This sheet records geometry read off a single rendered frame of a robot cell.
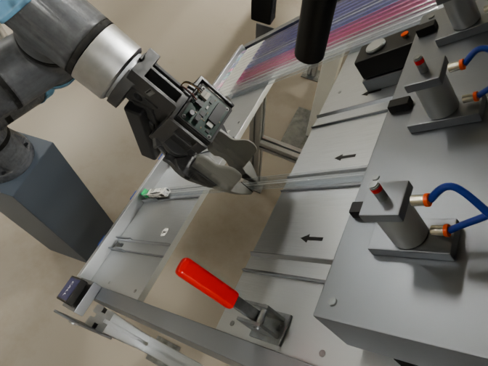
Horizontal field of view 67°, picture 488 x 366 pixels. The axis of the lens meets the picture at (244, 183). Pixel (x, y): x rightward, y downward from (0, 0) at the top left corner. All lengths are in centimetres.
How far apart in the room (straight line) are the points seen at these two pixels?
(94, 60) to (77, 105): 159
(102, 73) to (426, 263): 35
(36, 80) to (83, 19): 13
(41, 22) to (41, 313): 125
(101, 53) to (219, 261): 112
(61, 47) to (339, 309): 36
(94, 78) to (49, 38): 6
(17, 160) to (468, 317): 103
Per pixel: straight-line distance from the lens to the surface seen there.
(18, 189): 111
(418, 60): 29
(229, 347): 37
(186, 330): 42
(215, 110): 43
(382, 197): 22
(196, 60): 208
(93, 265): 73
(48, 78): 54
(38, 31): 45
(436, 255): 24
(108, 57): 43
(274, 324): 36
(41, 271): 163
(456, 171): 28
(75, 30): 44
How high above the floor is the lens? 138
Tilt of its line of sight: 60 degrees down
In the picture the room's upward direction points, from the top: straight up
